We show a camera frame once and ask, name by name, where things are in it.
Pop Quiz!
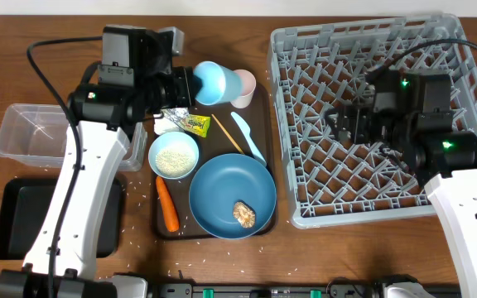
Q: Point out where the light blue cup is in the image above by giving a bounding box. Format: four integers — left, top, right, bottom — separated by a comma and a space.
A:
194, 61, 243, 106

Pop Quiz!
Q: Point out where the light blue bowl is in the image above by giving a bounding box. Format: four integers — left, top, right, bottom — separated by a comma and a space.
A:
147, 132, 200, 180

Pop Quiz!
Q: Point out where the pink cup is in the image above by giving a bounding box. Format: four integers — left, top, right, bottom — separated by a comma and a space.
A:
231, 70, 257, 108

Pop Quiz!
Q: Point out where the dark blue plate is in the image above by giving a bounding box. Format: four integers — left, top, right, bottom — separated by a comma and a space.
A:
189, 153, 277, 239

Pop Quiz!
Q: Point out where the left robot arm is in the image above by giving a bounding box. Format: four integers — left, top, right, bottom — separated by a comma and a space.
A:
0, 25, 198, 297

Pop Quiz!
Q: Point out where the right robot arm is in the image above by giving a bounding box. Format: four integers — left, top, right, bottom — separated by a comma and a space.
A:
324, 70, 477, 297

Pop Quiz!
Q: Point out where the grey plastic dishwasher rack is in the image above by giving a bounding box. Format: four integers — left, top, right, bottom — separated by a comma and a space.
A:
268, 14, 477, 229

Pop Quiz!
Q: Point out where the crumpled foil wrapper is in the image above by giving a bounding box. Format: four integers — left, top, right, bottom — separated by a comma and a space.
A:
161, 108, 190, 127

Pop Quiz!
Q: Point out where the white crumpled napkin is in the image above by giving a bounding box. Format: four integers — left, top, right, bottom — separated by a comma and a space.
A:
153, 117, 184, 136

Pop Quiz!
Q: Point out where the yellow green snack packet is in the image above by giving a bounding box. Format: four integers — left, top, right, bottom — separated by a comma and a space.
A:
180, 114, 210, 137

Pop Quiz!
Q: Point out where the light blue plastic knife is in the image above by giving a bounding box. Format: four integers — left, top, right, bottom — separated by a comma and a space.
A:
230, 112, 267, 167

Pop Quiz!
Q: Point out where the brown serving tray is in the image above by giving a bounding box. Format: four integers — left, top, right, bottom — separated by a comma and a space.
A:
151, 85, 277, 240

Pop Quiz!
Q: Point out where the wooden chopstick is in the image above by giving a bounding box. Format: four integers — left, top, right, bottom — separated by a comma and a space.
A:
211, 114, 244, 155

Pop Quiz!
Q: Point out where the orange carrot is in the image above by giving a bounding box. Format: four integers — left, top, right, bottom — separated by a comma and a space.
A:
156, 176, 180, 233

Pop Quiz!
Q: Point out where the brown pastry piece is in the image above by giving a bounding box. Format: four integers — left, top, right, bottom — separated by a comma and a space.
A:
233, 201, 256, 228

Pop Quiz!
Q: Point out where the clear plastic bin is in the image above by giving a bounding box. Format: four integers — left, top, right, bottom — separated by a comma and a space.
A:
0, 103, 147, 171

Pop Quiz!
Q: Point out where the black plastic tray bin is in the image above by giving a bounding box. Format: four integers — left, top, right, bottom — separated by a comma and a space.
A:
0, 178, 124, 260

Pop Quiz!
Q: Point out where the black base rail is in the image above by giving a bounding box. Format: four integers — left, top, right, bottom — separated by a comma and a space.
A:
147, 282, 384, 298

